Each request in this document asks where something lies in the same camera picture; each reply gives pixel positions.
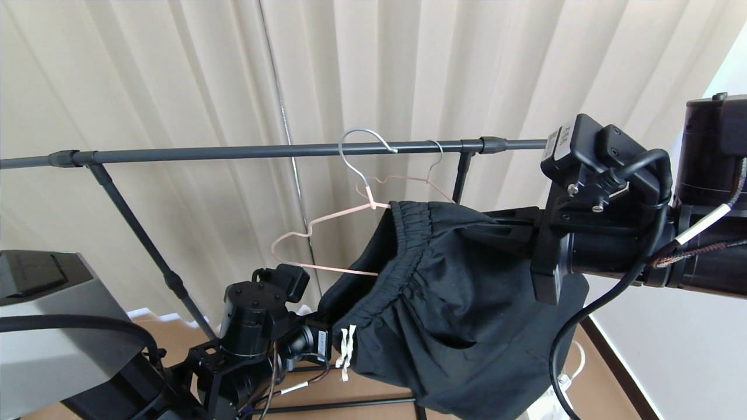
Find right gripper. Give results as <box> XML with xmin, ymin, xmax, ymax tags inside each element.
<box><xmin>480</xmin><ymin>206</ymin><xmax>747</xmax><ymax>305</ymax></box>

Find black shorts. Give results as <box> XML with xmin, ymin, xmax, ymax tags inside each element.
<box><xmin>318</xmin><ymin>200</ymin><xmax>590</xmax><ymax>420</ymax></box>

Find pink clothes hanger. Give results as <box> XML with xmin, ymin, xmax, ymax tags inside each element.
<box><xmin>271</xmin><ymin>128</ymin><xmax>399</xmax><ymax>277</ymax></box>
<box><xmin>355</xmin><ymin>139</ymin><xmax>456</xmax><ymax>204</ymax></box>

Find white printed t-shirt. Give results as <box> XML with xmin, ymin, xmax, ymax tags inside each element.
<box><xmin>525</xmin><ymin>379</ymin><xmax>575</xmax><ymax>420</ymax></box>

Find white laundry basket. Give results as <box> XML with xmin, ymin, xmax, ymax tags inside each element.
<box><xmin>557</xmin><ymin>340</ymin><xmax>587</xmax><ymax>389</ymax></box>

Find black clothes rack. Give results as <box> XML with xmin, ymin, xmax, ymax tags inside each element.
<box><xmin>0</xmin><ymin>137</ymin><xmax>549</xmax><ymax>420</ymax></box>

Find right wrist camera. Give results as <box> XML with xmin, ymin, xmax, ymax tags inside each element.
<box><xmin>540</xmin><ymin>114</ymin><xmax>673</xmax><ymax>231</ymax></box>

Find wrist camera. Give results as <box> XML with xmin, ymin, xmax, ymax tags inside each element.
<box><xmin>540</xmin><ymin>114</ymin><xmax>673</xmax><ymax>231</ymax></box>
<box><xmin>301</xmin><ymin>324</ymin><xmax>334</xmax><ymax>358</ymax></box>

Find black cable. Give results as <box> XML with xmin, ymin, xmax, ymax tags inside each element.
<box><xmin>0</xmin><ymin>314</ymin><xmax>167</xmax><ymax>374</ymax></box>
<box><xmin>549</xmin><ymin>149</ymin><xmax>673</xmax><ymax>420</ymax></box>

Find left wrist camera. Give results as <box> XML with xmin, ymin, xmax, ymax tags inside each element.
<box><xmin>301</xmin><ymin>324</ymin><xmax>334</xmax><ymax>358</ymax></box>

